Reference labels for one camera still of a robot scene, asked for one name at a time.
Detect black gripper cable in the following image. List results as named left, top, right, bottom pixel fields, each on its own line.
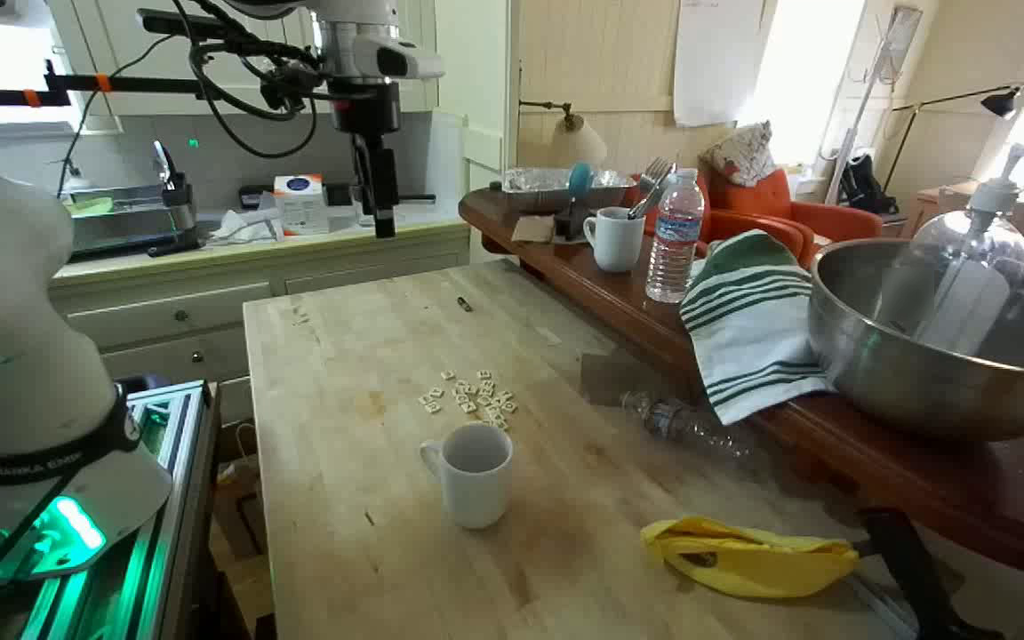
left=134, top=0, right=339, bottom=164

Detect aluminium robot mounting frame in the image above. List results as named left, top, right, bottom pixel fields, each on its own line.
left=0, top=376, right=222, bottom=640

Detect white door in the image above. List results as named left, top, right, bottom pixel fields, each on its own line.
left=435, top=0, right=522, bottom=193

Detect white wipes tub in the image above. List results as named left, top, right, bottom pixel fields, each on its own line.
left=271, top=169, right=336, bottom=239

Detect leaning framed poster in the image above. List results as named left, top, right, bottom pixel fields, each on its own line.
left=825, top=0, right=932, bottom=205

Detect crumpled clear plastic bottle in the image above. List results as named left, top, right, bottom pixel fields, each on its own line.
left=616, top=386, right=765, bottom=463

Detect black camera mount rod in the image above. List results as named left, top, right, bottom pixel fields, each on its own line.
left=0, top=60, right=345, bottom=114

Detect hanging white paper sheet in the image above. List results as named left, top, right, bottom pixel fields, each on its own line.
left=670, top=0, right=772, bottom=132

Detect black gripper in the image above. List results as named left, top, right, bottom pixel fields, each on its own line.
left=336, top=77, right=405, bottom=242

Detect black stand leg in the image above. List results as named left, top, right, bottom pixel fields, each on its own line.
left=854, top=503, right=1007, bottom=640

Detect grey black desktop machine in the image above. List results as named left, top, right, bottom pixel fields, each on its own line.
left=61, top=139, right=215, bottom=260

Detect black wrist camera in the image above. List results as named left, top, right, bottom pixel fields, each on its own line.
left=259, top=50, right=345, bottom=120

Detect aluminium foil tray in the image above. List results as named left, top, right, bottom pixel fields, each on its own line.
left=497, top=164, right=638, bottom=194

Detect clear plastic water bottle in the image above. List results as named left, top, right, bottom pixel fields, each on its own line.
left=642, top=165, right=710, bottom=310

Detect green striped white towel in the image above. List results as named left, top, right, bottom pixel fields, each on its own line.
left=677, top=226, right=841, bottom=430

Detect metal spoon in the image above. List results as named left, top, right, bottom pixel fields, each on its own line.
left=627, top=164, right=677, bottom=223

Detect white mug with handle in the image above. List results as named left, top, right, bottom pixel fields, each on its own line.
left=580, top=202, right=650, bottom=276

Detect clear pump sanitizer bottle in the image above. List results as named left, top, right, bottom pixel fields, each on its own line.
left=873, top=139, right=1024, bottom=355

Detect black bag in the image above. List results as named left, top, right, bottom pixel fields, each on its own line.
left=835, top=149, right=902, bottom=216

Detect desk lamp white shade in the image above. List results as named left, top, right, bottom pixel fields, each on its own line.
left=521, top=97, right=613, bottom=169

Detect brown paper sheet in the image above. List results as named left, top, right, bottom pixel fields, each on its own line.
left=504, top=210, right=563, bottom=247

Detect loose white papers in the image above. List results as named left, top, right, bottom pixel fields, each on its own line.
left=206, top=205, right=292, bottom=247

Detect white drawer cabinet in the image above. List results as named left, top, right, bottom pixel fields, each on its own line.
left=46, top=220, right=475, bottom=419

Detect black floor lamp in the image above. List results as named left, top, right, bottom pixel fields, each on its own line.
left=882, top=81, right=1024, bottom=197

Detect large steel mixing bowl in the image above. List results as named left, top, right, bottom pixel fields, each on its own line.
left=805, top=239, right=1024, bottom=443

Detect dark wooden side table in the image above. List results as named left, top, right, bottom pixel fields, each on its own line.
left=458, top=183, right=1024, bottom=589

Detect white wall cabinet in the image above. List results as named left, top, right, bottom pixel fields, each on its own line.
left=46, top=0, right=445, bottom=120

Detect orange armchair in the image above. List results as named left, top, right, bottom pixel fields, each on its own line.
left=701, top=164, right=893, bottom=270

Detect yellow banana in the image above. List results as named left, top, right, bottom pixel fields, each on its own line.
left=638, top=513, right=869, bottom=605

